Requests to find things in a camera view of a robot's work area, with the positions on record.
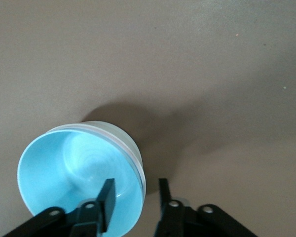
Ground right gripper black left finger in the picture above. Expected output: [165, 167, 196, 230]
[4, 178, 117, 237]

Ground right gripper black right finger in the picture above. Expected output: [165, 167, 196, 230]
[153, 178, 260, 237]

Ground light blue bowl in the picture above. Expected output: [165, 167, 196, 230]
[16, 129, 146, 237]

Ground white cup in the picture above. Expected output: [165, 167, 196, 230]
[45, 120, 148, 196]

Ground brown table mat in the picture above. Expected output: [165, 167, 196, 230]
[0, 0, 296, 237]

